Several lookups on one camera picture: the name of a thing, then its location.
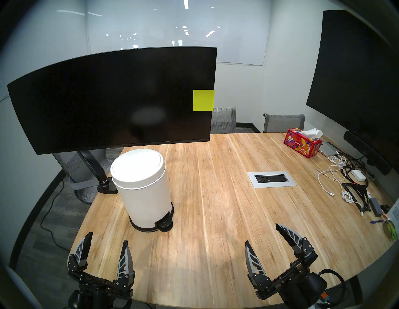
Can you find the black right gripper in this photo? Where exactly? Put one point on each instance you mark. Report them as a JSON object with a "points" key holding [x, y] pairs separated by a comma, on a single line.
{"points": [[299, 286]]}

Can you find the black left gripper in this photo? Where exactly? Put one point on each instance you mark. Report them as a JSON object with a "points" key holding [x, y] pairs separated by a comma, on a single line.
{"points": [[99, 292]]}

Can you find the white pedal trash can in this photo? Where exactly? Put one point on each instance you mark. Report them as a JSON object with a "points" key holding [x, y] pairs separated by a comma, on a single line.
{"points": [[140, 193]]}

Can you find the yellow sticky note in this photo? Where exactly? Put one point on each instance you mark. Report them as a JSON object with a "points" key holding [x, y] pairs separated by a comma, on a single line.
{"points": [[203, 100]]}

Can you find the black curved computer monitor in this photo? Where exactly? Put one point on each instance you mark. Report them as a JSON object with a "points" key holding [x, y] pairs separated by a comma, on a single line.
{"points": [[109, 99]]}

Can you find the silver table outlet panel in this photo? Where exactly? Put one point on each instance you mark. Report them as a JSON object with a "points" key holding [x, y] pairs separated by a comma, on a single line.
{"points": [[271, 179]]}

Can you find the grey mesh office chair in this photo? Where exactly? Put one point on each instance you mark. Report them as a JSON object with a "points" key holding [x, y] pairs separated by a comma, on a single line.
{"points": [[78, 174], [283, 123], [223, 120]]}

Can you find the black folding stand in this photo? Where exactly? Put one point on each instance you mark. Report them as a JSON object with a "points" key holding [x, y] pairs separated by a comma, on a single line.
{"points": [[358, 190]]}

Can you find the white power adapter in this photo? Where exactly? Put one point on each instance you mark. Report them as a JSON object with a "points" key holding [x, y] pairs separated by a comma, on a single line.
{"points": [[358, 175]]}

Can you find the red patterned tissue box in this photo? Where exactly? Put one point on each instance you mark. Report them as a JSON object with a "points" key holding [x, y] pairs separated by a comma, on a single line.
{"points": [[300, 144]]}

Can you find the small black adapter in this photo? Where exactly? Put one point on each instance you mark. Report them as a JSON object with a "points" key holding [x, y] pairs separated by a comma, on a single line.
{"points": [[386, 208]]}

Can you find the silver laptop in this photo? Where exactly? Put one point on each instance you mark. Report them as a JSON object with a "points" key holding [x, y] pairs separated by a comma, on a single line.
{"points": [[327, 149]]}

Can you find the white paper sheet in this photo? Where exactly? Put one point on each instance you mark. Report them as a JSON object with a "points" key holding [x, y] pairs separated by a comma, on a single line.
{"points": [[395, 215]]}

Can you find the black video conference bar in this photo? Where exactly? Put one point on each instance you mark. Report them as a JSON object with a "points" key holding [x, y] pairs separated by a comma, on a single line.
{"points": [[364, 149]]}

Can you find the glass whiteboard without writing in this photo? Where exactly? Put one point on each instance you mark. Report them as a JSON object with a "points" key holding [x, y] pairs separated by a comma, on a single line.
{"points": [[156, 25]]}

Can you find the large black wall television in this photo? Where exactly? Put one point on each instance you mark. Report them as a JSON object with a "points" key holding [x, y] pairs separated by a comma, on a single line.
{"points": [[352, 78]]}

